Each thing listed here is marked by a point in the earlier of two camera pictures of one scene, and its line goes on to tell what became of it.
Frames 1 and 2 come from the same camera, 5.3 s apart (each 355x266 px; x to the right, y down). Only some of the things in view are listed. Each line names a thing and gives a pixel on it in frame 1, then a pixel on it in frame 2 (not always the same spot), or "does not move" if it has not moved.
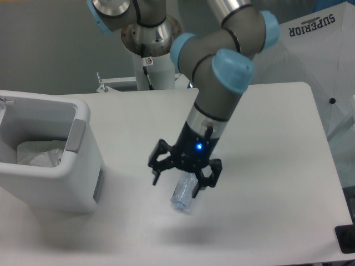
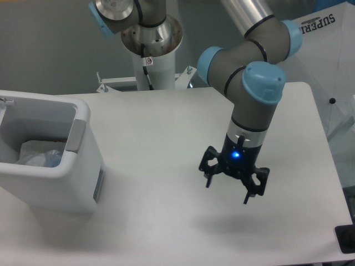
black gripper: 193,150 → 238,159
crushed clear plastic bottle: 182,197 → 52,158
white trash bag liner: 46,153 does not move
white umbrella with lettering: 318,49 does not move
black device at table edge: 345,235 does not move
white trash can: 77,183 does not move
